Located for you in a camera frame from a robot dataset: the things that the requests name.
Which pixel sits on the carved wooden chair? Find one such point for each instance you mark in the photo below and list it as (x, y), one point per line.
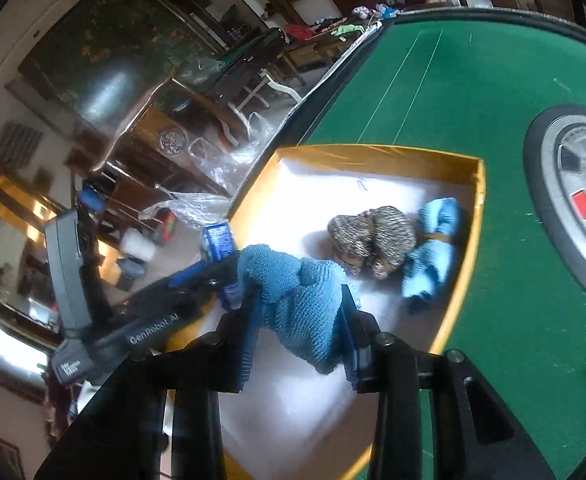
(173, 140)

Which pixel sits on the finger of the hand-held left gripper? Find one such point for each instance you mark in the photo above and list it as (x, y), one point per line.
(230, 297)
(218, 241)

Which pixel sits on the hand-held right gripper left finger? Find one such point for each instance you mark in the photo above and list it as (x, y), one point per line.
(248, 350)

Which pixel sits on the yellow cardboard box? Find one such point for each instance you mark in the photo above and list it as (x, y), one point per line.
(373, 152)

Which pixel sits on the light blue cloth bundle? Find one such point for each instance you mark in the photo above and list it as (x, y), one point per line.
(433, 265)

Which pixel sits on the large dark painting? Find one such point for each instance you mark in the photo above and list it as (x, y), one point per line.
(98, 60)

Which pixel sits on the blue container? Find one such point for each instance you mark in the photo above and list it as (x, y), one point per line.
(93, 199)

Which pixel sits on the white roll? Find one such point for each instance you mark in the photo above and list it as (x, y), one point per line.
(138, 246)

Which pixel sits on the round table centre panel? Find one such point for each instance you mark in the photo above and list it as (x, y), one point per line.
(563, 150)

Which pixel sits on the white chair frame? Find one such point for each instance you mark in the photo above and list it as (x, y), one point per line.
(273, 85)

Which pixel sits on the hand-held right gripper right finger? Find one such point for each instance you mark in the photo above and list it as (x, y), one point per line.
(360, 355)

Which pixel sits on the green cloth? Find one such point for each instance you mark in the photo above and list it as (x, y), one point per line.
(348, 29)

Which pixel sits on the blue knitted towel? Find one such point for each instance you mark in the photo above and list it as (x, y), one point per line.
(298, 305)

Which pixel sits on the grey knitted sock pair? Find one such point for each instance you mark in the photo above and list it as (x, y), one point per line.
(383, 235)

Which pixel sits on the folded green table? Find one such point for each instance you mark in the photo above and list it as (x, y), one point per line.
(253, 60)

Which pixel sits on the wall vent grille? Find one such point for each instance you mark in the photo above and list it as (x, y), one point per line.
(20, 144)

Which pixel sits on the red cloth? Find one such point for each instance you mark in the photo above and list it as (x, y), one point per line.
(299, 31)

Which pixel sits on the clear plastic bag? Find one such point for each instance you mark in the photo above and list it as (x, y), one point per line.
(193, 205)
(238, 160)

